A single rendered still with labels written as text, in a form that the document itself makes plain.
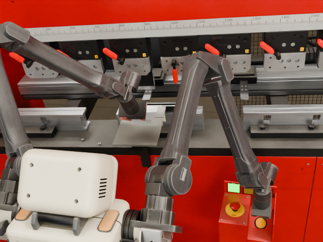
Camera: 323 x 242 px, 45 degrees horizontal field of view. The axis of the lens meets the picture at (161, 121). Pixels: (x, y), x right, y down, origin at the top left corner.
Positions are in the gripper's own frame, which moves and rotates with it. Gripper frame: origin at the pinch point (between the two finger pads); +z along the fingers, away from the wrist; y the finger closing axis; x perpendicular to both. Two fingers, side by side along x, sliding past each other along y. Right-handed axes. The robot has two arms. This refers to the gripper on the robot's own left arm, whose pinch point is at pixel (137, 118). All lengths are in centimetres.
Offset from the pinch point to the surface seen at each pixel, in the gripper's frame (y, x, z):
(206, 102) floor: -11, -97, 177
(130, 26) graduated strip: 1.0, -29.4, -20.6
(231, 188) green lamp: -36.9, 22.8, 17.1
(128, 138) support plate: 3.9, 7.2, 3.5
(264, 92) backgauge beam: -52, -30, 36
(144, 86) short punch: 0.1, -18.1, 6.2
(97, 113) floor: 86, -82, 168
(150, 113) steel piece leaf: -2.3, -7.7, 11.7
